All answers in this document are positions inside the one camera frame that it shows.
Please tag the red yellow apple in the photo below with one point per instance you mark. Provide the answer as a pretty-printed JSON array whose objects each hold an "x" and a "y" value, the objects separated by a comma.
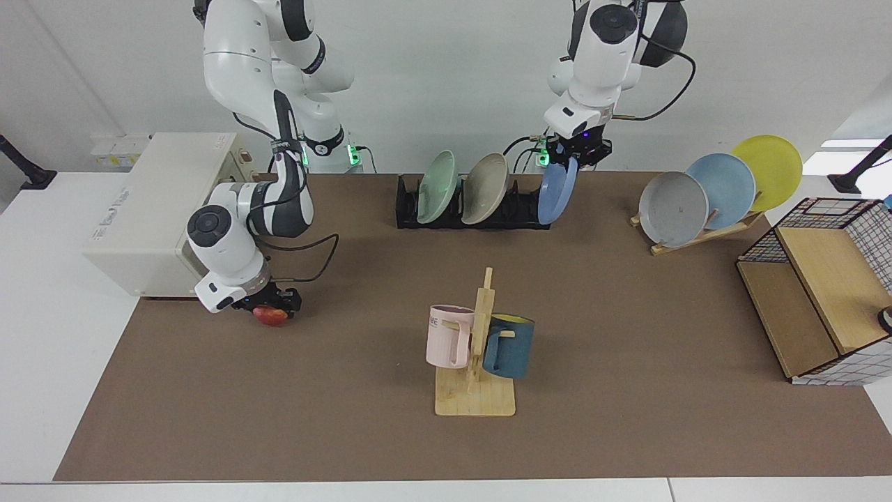
[{"x": 272, "y": 316}]

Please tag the periwinkle blue plate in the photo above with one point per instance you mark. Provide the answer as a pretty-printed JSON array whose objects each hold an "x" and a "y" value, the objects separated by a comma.
[{"x": 556, "y": 195}]

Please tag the black dish rack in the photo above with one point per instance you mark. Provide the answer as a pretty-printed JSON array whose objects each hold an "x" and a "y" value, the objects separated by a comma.
[{"x": 519, "y": 209}]

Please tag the grey plate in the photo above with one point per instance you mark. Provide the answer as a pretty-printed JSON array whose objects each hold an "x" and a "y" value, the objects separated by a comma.
[{"x": 672, "y": 209}]

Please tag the beige plate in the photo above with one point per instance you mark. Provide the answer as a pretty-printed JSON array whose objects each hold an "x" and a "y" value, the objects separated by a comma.
[{"x": 484, "y": 188}]

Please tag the light blue plate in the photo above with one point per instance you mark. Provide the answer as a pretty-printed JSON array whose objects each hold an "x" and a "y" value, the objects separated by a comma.
[{"x": 728, "y": 185}]

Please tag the wooden plate rack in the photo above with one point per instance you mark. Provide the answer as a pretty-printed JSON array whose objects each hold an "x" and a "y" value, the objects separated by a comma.
[{"x": 704, "y": 236}]

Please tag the pale green plate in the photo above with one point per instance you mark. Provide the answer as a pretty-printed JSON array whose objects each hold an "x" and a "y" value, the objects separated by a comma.
[{"x": 435, "y": 188}]

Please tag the yellow plate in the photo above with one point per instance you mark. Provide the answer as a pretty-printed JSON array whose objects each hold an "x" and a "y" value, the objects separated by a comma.
[{"x": 770, "y": 167}]

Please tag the pale toaster oven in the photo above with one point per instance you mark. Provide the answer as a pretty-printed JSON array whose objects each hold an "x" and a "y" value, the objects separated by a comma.
[{"x": 153, "y": 209}]

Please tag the brown table cloth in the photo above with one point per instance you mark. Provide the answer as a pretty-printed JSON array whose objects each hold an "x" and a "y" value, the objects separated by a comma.
[{"x": 627, "y": 314}]

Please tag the pink cup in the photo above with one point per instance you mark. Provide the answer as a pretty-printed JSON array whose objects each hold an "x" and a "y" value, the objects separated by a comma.
[{"x": 442, "y": 338}]

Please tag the teal cup yellow inside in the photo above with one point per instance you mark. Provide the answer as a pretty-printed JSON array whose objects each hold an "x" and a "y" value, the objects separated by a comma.
[{"x": 509, "y": 352}]

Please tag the wooden cup stand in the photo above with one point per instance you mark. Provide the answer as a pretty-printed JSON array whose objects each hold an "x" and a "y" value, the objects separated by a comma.
[{"x": 474, "y": 397}]

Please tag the white wall socket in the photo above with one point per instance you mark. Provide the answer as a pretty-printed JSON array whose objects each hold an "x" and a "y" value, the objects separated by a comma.
[{"x": 118, "y": 150}]

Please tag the black camera stand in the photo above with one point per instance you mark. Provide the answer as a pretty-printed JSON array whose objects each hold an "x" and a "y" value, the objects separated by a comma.
[
  {"x": 854, "y": 178},
  {"x": 28, "y": 174}
]

